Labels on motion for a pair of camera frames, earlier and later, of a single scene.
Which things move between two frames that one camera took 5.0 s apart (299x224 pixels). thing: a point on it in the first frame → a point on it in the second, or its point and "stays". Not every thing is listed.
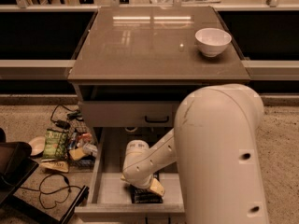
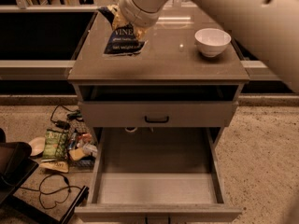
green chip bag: x=55 y=145 stays
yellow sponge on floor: x=77 y=153 stays
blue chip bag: x=144 y=196 → x=122 y=39
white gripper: x=144 y=180 → x=139 y=16
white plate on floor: x=37 y=145 stays
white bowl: x=212 y=42 stays
